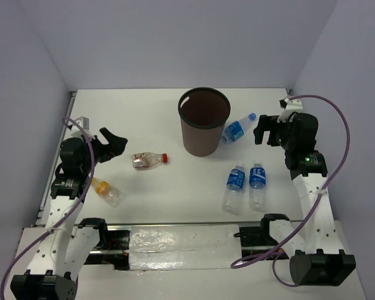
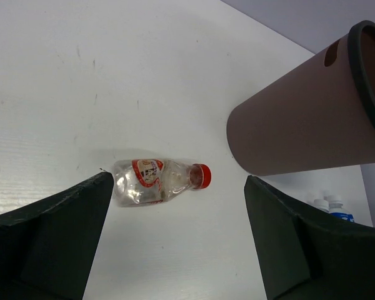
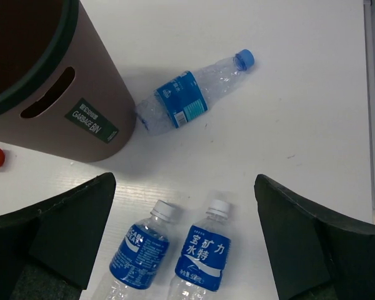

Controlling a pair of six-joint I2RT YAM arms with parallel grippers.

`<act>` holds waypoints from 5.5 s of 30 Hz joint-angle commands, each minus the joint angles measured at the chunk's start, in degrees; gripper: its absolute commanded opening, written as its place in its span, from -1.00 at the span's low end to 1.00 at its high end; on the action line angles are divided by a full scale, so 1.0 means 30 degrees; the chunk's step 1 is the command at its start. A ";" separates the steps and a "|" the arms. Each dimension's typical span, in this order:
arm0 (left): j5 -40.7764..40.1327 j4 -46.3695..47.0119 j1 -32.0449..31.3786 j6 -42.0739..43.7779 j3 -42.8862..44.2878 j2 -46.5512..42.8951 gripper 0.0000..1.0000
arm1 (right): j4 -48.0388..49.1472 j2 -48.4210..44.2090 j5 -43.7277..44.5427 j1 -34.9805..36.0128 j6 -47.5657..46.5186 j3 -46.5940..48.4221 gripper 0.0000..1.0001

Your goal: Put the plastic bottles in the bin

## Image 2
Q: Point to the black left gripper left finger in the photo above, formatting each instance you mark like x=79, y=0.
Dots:
x=47, y=248

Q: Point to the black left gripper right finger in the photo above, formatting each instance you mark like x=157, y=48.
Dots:
x=305, y=253

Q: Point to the blue label bottle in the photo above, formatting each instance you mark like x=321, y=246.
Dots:
x=322, y=205
x=336, y=208

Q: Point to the clear bottle red cap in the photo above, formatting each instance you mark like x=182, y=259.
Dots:
x=143, y=182

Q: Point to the brown bin black rim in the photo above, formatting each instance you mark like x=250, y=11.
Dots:
x=319, y=115

